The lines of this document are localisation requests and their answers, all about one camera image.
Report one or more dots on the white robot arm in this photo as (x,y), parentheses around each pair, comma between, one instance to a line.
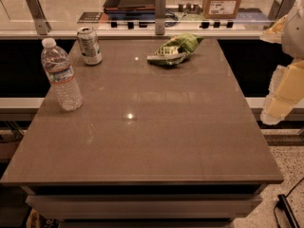
(293,38)

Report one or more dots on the left metal railing post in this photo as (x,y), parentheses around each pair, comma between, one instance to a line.
(40,21)

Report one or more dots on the snack package under table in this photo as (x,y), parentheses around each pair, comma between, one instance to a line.
(35,220)

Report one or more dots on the grey table drawer unit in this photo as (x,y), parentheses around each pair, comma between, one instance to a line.
(144,207)

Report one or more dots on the right metal railing post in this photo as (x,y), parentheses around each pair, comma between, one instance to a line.
(283,3)

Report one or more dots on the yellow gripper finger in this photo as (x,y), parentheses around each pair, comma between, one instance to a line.
(286,90)
(274,34)

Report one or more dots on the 7up soda can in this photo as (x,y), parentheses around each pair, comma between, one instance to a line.
(89,45)

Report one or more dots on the green chip bag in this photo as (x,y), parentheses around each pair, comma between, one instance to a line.
(178,49)

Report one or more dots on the cardboard box with label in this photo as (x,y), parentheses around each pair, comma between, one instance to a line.
(220,9)

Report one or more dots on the clear plastic water bottle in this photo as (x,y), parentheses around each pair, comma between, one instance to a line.
(61,75)

